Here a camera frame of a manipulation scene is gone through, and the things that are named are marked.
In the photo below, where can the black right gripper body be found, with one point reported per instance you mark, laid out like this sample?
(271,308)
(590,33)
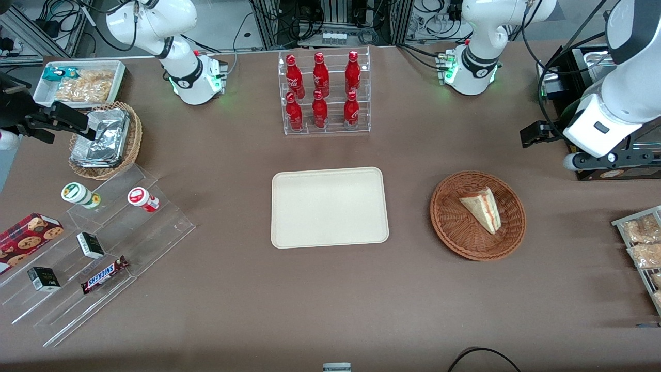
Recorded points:
(15,110)

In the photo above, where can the triangular sandwich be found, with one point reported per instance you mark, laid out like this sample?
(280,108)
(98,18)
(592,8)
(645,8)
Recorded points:
(484,209)

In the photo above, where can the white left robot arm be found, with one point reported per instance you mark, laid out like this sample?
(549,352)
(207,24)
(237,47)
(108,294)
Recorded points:
(477,64)

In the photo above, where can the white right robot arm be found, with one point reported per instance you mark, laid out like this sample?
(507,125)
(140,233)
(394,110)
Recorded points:
(182,77)

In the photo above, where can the tan deep wicker basket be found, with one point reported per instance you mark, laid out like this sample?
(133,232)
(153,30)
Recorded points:
(133,139)

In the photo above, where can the brown round wicker basket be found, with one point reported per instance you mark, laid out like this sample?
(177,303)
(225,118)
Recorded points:
(459,232)

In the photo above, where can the cream rectangular tray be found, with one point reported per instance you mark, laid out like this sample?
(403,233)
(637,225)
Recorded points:
(329,207)

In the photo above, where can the white rectangular plastic bin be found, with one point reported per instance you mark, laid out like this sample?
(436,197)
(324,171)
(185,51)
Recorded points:
(44,93)

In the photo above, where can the clear bag of chips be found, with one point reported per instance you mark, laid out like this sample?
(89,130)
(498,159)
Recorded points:
(82,92)
(97,76)

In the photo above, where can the silver foil package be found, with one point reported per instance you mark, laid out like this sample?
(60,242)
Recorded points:
(109,129)
(93,155)

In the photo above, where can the teal snack packet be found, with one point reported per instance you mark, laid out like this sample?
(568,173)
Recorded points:
(54,73)

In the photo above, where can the black hot food warmer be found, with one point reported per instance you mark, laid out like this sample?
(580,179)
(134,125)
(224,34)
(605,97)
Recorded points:
(563,82)

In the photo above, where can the clear bag of snacks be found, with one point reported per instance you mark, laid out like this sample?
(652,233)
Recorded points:
(645,256)
(658,298)
(657,279)
(643,228)

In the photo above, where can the green lid white cup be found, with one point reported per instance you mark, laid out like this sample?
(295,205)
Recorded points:
(77,194)

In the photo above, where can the red lid white cup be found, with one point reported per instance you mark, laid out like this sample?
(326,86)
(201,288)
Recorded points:
(141,198)

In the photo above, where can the red cookie box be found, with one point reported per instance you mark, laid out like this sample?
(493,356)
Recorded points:
(26,240)

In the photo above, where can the small black box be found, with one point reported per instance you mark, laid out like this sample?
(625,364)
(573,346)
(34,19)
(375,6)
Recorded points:
(90,245)
(44,279)

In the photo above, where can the clear acrylic stepped display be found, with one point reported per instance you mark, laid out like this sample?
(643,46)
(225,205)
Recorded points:
(129,243)

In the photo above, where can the brown snickers bar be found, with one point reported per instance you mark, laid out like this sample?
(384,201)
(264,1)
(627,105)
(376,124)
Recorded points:
(103,275)

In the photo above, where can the red cola bottle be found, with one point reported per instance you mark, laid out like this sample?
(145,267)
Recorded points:
(319,112)
(295,77)
(320,76)
(352,75)
(294,114)
(351,112)

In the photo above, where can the clear acrylic bottle rack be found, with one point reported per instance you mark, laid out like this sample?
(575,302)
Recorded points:
(333,129)

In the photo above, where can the white power strip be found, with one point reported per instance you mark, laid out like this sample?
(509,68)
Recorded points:
(333,37)

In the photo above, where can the small grey white device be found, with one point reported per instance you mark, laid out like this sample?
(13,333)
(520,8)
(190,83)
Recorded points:
(336,367)

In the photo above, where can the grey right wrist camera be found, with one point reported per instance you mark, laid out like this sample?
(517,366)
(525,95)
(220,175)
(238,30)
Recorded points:
(7,140)

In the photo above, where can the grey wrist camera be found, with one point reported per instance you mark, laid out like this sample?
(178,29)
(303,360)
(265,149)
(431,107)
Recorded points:
(7,140)
(570,161)

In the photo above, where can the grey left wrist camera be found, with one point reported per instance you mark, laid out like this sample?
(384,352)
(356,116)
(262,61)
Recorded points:
(570,161)

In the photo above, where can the aluminium profile frame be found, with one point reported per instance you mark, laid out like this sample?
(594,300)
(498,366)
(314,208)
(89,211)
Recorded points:
(31,31)
(341,13)

